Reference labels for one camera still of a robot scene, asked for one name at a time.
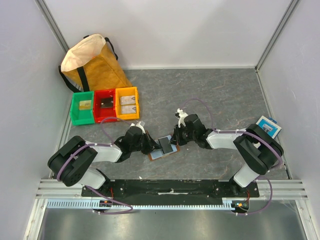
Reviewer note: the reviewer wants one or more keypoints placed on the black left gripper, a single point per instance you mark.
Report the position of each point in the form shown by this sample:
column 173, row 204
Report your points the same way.
column 151, row 142

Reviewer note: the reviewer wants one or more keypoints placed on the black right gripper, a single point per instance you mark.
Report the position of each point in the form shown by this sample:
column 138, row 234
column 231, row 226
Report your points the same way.
column 177, row 136

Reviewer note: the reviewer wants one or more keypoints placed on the brown leather card holder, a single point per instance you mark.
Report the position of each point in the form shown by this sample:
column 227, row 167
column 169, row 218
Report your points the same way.
column 158, row 154

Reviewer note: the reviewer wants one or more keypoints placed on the white VIP card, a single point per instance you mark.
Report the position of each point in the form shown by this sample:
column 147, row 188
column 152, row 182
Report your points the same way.
column 128, row 109

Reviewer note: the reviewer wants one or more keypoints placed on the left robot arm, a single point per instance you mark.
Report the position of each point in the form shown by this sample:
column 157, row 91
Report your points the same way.
column 72, row 163

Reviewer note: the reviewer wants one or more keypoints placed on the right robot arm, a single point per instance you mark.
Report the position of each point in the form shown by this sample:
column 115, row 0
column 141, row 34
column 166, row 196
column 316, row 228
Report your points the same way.
column 259, row 150

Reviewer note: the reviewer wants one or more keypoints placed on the silver VIP card in bin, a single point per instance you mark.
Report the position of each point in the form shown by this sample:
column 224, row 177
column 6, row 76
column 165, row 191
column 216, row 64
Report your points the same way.
column 128, row 100

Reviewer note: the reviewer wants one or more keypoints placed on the black VIP card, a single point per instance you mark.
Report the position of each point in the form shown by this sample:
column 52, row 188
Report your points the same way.
column 106, row 103

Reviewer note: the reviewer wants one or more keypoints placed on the gold card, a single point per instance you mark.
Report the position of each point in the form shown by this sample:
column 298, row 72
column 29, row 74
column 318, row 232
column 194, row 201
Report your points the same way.
column 84, row 105

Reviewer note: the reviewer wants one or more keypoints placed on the yellow plastic bin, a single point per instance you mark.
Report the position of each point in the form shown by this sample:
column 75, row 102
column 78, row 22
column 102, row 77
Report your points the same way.
column 125, row 91

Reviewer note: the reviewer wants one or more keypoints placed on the red plastic bin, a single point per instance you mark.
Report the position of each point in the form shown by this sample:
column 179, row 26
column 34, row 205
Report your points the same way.
column 100, row 114

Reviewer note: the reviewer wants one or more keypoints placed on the green plastic bin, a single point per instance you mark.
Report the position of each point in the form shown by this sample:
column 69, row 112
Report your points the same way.
column 78, row 117

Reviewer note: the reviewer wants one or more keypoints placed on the blue razor box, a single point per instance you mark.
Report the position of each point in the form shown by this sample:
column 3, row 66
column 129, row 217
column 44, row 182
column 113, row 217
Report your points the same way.
column 269, row 125

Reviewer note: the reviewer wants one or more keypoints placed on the tan paper tote bag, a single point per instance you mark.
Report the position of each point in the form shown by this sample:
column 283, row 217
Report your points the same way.
column 93, row 65

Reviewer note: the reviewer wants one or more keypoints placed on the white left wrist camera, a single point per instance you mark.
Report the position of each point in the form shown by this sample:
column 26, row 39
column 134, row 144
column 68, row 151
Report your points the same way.
column 139, row 124

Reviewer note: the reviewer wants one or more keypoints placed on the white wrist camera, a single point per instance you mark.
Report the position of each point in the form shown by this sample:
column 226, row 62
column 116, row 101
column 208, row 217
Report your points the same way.
column 139, row 124
column 181, row 115

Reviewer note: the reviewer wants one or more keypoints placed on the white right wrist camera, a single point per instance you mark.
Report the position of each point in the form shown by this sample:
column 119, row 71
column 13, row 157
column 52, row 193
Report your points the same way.
column 181, row 115

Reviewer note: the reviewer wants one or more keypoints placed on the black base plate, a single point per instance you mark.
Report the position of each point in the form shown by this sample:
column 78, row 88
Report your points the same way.
column 191, row 187

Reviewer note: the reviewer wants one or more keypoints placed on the aluminium front rail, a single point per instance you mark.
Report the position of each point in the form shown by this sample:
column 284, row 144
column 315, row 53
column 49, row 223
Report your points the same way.
column 277, row 189

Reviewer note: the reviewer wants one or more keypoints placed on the aluminium corner post left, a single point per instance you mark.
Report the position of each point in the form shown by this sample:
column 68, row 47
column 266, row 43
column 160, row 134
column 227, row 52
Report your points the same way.
column 42, row 5

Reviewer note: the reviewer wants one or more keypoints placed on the aluminium corner post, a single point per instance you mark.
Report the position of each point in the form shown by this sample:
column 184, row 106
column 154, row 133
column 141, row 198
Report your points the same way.
column 277, row 33
column 42, row 5

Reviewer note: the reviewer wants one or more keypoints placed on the aluminium corner post right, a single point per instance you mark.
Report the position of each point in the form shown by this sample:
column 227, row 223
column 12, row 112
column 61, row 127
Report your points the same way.
column 277, row 33

